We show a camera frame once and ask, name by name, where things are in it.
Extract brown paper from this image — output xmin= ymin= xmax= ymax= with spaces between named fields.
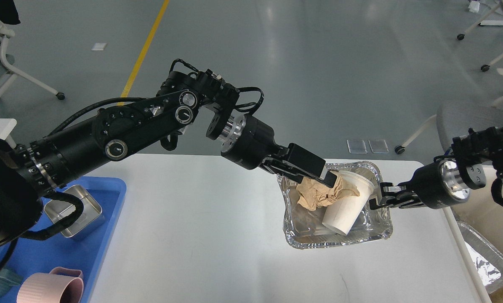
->
xmin=296 ymin=171 xmax=360 ymax=211

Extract pink HOME mug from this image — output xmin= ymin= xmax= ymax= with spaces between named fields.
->
xmin=16 ymin=267 xmax=85 ymax=303

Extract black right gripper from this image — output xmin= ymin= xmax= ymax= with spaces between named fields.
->
xmin=368 ymin=159 xmax=471 ymax=210

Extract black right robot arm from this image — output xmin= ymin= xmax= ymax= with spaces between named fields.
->
xmin=369 ymin=127 xmax=503 ymax=210

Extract grey office chair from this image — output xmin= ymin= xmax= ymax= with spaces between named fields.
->
xmin=394 ymin=101 xmax=503 ymax=154

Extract white bin at right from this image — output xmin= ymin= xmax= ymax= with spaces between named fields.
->
xmin=446 ymin=165 xmax=503 ymax=303

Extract aluminium foil tray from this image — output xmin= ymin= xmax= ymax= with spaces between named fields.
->
xmin=277 ymin=161 xmax=393 ymax=249

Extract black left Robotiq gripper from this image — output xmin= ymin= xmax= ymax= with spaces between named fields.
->
xmin=221 ymin=114 xmax=338 ymax=188

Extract blue plastic tray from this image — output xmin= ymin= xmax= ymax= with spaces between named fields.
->
xmin=5 ymin=176 xmax=127 ymax=303

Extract small stainless steel tray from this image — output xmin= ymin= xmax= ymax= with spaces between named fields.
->
xmin=44 ymin=184 xmax=106 ymax=241

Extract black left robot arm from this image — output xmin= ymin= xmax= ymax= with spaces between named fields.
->
xmin=0 ymin=58 xmax=338 ymax=270

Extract white paper cup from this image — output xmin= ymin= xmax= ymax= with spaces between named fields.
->
xmin=321 ymin=170 xmax=375 ymax=236

